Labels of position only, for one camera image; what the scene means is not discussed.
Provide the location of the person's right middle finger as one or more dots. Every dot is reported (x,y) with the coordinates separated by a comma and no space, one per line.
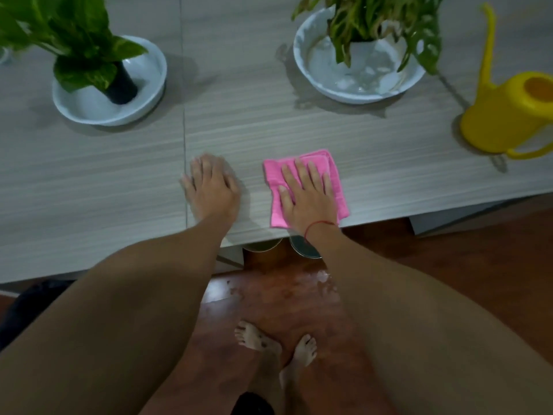
(303,173)

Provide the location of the person's foot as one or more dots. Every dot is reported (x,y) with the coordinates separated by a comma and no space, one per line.
(257,339)
(302,354)

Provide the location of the metal bowl under table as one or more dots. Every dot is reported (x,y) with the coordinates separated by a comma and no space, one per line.
(263,245)
(302,249)

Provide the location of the white plant pot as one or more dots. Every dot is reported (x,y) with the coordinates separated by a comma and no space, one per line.
(367,53)

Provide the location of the person's dark shorts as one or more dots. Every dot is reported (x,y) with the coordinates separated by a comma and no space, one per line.
(252,405)

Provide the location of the person's left thumb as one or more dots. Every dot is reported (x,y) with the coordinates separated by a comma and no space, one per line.
(233,185)

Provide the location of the person's right thumb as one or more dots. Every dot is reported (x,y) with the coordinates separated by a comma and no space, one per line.
(285,200)

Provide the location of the large white bowl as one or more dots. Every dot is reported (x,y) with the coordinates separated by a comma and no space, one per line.
(328,77)

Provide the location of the person's right foot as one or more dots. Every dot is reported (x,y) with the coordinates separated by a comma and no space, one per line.
(302,354)

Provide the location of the person's left forearm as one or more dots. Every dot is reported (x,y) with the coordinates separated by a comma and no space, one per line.
(112,324)

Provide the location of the person's left middle finger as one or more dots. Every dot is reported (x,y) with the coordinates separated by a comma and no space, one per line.
(207,167)

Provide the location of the dark chair seat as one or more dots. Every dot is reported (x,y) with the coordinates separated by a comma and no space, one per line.
(30,306)

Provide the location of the person's right hand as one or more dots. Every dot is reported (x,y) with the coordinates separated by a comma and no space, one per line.
(310,203)

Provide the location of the black plant pot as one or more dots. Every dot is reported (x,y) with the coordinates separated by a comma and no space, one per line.
(122,86)

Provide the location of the white table frame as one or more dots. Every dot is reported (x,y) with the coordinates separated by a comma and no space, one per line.
(449,220)

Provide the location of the split-leaf green plant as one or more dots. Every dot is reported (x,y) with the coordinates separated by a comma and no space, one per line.
(367,17)

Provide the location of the person's right little finger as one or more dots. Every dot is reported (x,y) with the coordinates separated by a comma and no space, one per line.
(328,184)

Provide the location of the yellow plastic watering can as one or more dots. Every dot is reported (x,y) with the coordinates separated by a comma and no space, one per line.
(505,114)

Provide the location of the broad-leaf green plant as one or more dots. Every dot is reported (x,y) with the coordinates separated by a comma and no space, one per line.
(73,34)

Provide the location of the pink cleaning cloth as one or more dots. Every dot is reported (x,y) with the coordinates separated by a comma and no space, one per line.
(272,177)

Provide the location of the person's right forearm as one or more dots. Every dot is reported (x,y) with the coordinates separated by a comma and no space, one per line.
(423,332)

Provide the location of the small white bowl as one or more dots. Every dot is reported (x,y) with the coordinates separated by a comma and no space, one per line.
(142,82)

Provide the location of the person's left hand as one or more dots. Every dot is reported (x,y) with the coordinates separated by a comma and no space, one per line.
(212,192)

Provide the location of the person's left foot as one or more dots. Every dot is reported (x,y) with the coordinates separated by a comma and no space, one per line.
(257,339)

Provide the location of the person's left little finger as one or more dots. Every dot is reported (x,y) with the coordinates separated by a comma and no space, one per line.
(187,185)

